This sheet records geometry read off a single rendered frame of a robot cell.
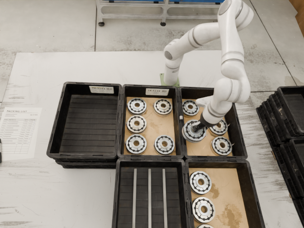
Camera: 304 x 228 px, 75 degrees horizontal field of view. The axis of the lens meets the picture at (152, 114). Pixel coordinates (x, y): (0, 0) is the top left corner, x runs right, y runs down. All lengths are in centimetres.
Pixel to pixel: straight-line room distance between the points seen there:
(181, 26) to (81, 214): 257
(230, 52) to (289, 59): 258
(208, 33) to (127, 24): 211
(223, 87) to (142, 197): 60
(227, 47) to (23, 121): 114
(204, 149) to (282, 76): 207
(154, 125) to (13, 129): 80
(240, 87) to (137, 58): 101
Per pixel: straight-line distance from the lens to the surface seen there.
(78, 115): 113
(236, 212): 107
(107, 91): 112
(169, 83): 134
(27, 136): 131
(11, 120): 140
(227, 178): 107
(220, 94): 63
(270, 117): 197
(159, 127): 106
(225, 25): 78
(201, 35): 94
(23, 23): 320
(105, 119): 109
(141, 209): 96
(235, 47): 72
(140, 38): 274
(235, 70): 68
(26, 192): 122
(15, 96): 149
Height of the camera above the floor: 179
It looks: 61 degrees down
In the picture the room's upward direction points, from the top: 10 degrees clockwise
